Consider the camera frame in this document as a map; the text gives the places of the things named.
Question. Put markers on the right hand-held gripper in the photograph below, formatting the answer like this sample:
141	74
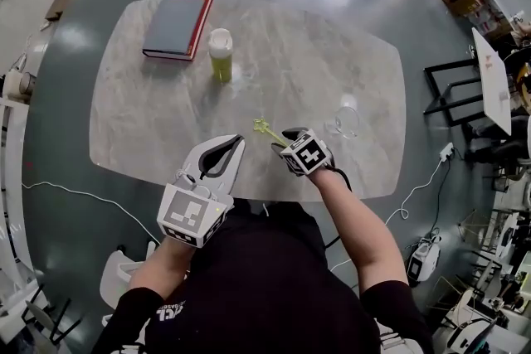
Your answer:
309	155

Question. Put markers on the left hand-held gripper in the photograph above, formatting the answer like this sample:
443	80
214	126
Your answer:
186	215

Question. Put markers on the yellow star wand stirrer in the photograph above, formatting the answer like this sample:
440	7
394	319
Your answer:
261	125

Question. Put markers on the clear drinking glass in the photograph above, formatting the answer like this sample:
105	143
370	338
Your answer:
345	124

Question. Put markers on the person's right forearm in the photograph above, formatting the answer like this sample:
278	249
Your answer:
357	232

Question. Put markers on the person's left forearm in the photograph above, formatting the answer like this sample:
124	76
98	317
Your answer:
162	269

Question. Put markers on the green bottle with white cap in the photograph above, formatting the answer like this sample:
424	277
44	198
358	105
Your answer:
220	62

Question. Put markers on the person's black shirt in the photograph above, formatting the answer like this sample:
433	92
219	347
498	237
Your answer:
265	282

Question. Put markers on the white plastic chair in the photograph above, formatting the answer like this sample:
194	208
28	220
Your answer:
118	277

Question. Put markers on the red and grey book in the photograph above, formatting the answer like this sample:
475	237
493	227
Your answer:
174	25

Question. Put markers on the white power strip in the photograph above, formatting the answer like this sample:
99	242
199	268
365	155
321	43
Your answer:
447	151

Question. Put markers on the white floor device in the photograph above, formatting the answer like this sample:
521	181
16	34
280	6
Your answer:
423	261

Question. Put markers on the white metal frame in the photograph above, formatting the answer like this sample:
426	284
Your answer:
14	178

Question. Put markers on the white table with black frame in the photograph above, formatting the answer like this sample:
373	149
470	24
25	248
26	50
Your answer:
495	95

